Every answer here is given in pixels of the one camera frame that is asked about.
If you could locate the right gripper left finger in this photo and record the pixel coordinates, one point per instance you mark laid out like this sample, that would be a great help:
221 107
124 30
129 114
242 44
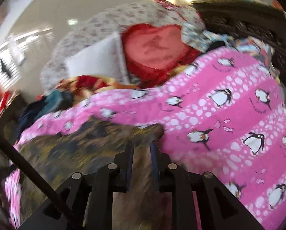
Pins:
82 201

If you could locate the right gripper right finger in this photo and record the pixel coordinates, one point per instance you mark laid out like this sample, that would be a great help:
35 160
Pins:
198 201

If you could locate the dark floral patterned garment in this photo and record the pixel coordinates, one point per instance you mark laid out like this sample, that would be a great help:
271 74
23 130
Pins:
94 145

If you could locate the dark blue teal clothes pile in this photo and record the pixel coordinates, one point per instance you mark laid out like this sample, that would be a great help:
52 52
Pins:
55 101

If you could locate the pink penguin quilt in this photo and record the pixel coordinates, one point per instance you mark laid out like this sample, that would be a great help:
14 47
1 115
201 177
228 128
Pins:
224 114

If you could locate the red yellow floral blanket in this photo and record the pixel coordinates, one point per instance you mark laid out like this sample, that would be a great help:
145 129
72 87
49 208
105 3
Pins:
86 85

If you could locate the red box on table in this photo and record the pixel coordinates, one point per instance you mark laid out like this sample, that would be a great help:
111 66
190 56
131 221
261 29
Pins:
6 100

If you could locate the white square pillow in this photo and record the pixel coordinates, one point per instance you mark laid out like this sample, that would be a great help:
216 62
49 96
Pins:
104 58

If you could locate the red heart-shaped cushion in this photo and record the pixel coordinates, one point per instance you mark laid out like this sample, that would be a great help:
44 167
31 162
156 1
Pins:
153 54

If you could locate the blue white patterned cloth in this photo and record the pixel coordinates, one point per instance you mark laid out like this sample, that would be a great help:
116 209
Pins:
203 40

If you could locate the floral bedding pile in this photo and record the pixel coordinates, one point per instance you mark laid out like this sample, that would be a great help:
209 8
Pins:
103 24

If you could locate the dark carved wooden headboard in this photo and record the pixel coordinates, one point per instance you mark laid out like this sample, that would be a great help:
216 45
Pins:
241 19

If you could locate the dark cloth hanging on wall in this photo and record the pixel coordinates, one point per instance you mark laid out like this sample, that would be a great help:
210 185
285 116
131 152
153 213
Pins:
5 70

